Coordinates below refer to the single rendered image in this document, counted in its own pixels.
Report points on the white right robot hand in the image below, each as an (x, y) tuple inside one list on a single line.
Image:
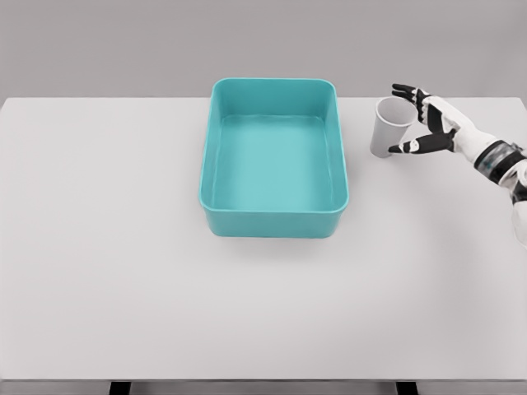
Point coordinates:
[(442, 119)]

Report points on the white paper cup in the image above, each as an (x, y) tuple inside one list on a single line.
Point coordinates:
[(385, 131)]

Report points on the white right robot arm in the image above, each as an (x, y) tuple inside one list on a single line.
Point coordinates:
[(500, 158)]

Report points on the teal plastic basket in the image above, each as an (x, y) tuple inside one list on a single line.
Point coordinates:
[(273, 164)]

